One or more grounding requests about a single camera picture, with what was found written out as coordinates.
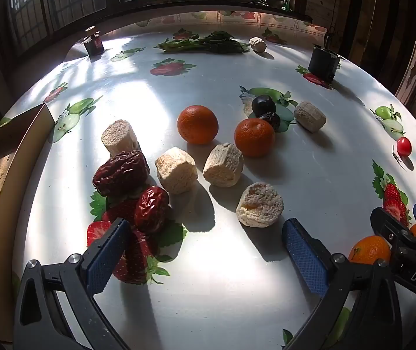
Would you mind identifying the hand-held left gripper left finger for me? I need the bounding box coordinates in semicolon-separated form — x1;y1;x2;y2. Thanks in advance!
13;218;132;350

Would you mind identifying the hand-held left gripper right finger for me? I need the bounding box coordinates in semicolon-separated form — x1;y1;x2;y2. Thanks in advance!
282;218;403;350

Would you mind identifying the beige sugarcane chunk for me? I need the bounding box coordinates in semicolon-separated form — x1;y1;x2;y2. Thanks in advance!
249;37;268;54
293;101;327;133
155;147;198;195
203;142;245;188
101;119;142;157
236;182;284;228

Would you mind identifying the red cherry tomato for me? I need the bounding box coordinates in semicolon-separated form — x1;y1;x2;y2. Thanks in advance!
397;136;412;157

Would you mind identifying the large wrinkled red date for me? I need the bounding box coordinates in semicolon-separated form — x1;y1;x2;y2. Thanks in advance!
92;150;150;197

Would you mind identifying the fruit printed tablecloth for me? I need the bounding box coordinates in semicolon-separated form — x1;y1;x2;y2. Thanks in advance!
0;9;416;350

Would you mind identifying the dark shrivelled date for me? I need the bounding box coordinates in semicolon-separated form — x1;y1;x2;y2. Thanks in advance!
259;112;281;132

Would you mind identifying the dark purple plum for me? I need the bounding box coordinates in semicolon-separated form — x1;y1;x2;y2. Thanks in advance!
251;95;277;116

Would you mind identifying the black cup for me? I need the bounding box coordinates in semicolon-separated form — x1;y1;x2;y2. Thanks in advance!
308;44;342;82

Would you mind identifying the dark red small jar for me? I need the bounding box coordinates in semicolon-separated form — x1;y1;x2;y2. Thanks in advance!
83;33;104;56

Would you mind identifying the green leafy vegetable bunch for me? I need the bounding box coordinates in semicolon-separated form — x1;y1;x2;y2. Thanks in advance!
157;31;250;55

